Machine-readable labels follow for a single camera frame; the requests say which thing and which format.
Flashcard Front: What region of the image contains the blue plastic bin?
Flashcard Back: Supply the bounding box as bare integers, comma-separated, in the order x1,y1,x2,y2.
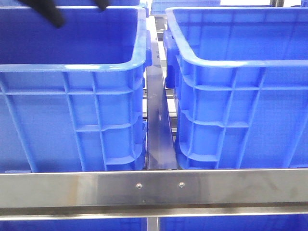
164,7,308,169
0,6,152,173

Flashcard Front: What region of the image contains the blue bin lower left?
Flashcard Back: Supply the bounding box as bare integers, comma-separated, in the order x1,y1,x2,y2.
0,218,147,231

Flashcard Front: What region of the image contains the steel rack centre divider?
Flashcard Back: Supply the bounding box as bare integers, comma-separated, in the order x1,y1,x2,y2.
146,31,178,170

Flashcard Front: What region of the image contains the blue bin far back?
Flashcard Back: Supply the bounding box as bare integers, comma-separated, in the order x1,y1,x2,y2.
151,0,221,15

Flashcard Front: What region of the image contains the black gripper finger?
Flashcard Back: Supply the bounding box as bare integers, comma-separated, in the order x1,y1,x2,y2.
19,0,65,28
93,0,110,11

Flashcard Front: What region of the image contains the steel rack front rail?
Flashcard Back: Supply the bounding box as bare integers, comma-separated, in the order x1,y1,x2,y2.
0,168,308,220

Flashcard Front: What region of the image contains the blue bin lower right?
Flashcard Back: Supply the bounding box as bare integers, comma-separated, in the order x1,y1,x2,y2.
160,214,308,231

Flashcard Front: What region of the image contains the blue plastic bin left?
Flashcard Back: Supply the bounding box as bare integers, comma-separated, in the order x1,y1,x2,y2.
0,6,152,173

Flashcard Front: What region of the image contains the blue plastic bin right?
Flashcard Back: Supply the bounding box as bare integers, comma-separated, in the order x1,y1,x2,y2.
164,7,308,169

